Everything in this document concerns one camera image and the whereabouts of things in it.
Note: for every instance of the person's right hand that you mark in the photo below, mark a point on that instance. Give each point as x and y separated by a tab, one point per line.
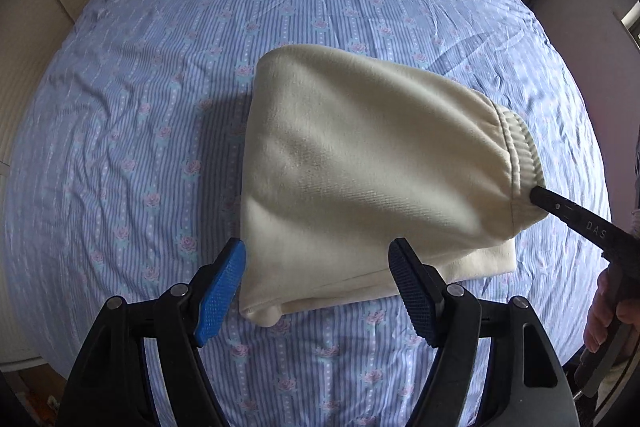
595	322

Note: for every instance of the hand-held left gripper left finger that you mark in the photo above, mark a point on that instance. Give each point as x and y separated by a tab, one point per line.
220	292

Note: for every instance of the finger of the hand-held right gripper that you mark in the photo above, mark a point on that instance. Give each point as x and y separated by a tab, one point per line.
570	217

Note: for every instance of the window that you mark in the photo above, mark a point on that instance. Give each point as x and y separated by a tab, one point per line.
632	24

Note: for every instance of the cream sweatshirt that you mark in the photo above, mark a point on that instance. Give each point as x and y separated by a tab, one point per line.
360	167

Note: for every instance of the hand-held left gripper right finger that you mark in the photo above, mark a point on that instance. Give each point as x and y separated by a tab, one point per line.
415	297

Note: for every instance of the blue floral bed sheet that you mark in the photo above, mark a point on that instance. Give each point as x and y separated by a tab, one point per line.
150	107

